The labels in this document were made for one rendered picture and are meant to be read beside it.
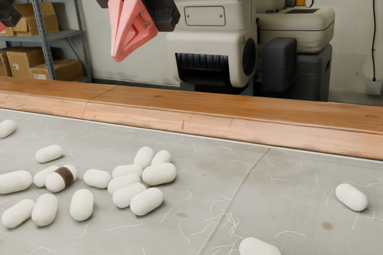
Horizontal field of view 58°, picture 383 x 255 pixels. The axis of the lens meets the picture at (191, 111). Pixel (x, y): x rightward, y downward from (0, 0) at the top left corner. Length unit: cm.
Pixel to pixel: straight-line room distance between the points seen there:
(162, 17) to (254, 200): 28
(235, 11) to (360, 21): 144
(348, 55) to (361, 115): 184
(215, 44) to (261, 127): 50
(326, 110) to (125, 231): 31
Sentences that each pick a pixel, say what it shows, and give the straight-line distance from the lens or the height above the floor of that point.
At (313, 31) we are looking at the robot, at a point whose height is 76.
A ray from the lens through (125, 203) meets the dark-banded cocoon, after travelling 35.
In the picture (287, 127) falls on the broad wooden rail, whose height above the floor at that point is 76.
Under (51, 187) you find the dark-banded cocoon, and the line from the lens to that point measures 40.
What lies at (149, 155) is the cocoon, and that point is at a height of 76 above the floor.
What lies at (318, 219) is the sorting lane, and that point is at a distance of 34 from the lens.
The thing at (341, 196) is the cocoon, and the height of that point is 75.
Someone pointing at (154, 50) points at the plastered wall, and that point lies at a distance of 285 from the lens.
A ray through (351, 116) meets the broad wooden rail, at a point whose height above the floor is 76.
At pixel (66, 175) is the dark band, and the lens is 40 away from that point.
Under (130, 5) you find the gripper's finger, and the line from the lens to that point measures 46.
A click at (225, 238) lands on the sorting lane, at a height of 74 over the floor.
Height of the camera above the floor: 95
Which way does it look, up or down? 22 degrees down
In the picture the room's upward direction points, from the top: 4 degrees counter-clockwise
